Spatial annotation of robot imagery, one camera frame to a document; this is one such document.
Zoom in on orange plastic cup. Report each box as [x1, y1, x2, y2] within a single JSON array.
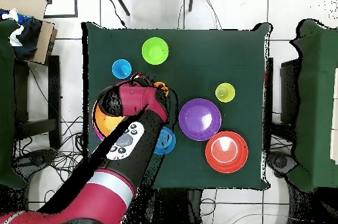
[[153, 81, 170, 97]]

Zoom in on large orange plastic bowl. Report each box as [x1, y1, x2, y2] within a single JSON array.
[[94, 103, 126, 137]]

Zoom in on pale yellow-green plastic cup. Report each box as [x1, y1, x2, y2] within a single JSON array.
[[214, 82, 236, 103]]

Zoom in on blue plastic cup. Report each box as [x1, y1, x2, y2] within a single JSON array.
[[111, 59, 133, 80]]

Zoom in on small green plastic bowl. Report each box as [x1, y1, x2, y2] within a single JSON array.
[[141, 36, 170, 65]]

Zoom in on small blue plastic bowl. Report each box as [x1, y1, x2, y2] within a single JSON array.
[[152, 126, 177, 155]]

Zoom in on large pink plastic bowl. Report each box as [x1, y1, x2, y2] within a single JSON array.
[[91, 118, 105, 141]]

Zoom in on purple plastic bowl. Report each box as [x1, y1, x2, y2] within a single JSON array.
[[178, 98, 222, 142]]

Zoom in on black wooden stool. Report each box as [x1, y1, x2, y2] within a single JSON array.
[[14, 54, 61, 151]]

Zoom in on dark green table cloth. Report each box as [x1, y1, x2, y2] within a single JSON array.
[[81, 21, 273, 190]]

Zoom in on red plastic bowl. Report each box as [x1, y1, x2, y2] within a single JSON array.
[[205, 130, 250, 174]]

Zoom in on blue and white clothes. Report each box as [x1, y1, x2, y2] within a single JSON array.
[[0, 7, 43, 61]]

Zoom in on brown cardboard box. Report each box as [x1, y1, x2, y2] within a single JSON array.
[[0, 0, 58, 65]]

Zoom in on green cloth covered table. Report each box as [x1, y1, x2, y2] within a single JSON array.
[[288, 19, 338, 193], [0, 19, 27, 190]]

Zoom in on black cable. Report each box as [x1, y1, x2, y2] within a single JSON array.
[[104, 0, 128, 28]]

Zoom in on tangle of floor cables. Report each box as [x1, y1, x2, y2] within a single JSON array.
[[13, 115, 88, 204]]

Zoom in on black metal frame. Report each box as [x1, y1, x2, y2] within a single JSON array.
[[38, 0, 79, 19]]

